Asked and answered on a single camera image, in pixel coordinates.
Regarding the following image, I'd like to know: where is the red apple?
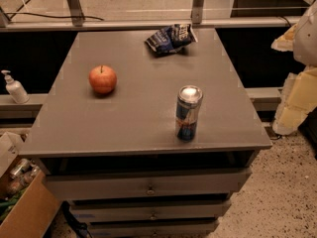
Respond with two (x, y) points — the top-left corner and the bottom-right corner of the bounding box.
(88, 65), (117, 94)

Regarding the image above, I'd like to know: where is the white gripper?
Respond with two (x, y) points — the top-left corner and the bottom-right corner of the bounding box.
(270, 0), (317, 135)

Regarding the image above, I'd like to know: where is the black cable on floor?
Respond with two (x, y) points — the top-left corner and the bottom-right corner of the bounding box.
(4, 11), (105, 22)

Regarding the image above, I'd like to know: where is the grey metal rail frame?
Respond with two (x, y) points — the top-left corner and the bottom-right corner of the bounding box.
(0, 0), (315, 32)

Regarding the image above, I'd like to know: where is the grey drawer cabinet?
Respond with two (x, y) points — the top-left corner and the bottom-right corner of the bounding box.
(22, 29), (270, 238)

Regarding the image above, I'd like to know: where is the blue chip bag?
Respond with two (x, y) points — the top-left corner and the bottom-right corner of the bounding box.
(146, 24), (197, 55)

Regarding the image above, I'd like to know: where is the white pump bottle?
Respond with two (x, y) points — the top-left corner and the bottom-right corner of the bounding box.
(1, 70), (29, 104)

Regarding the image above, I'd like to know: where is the cardboard box with cans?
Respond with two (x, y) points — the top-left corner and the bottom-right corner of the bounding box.
(0, 132), (60, 238)

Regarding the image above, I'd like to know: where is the blue silver energy drink can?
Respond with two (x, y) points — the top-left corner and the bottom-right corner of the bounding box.
(175, 85), (203, 142)

